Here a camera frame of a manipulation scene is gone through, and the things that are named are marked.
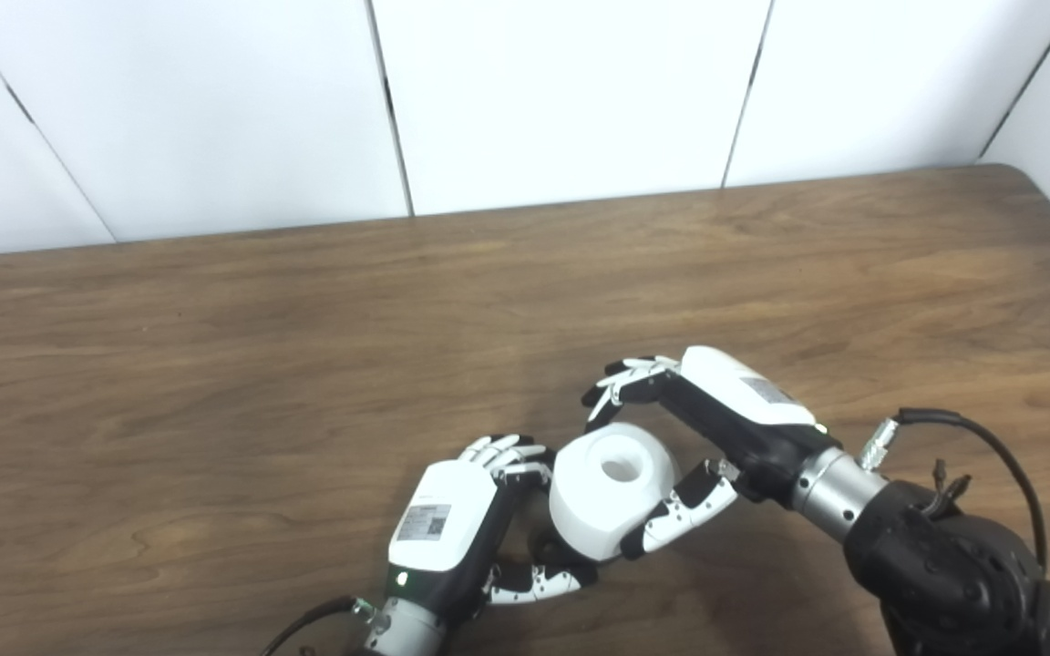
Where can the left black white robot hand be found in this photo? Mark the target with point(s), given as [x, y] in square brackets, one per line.
[443, 515]

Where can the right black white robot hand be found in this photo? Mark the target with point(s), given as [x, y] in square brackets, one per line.
[744, 410]

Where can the round white plastic piece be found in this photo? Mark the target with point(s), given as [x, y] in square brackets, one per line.
[598, 510]

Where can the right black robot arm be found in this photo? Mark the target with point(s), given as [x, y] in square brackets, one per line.
[935, 565]

